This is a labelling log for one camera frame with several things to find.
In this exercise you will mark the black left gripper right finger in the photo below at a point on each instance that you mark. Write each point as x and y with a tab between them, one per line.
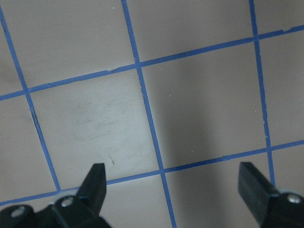
270	207

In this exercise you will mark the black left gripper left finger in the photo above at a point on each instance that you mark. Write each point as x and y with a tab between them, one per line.
70	211

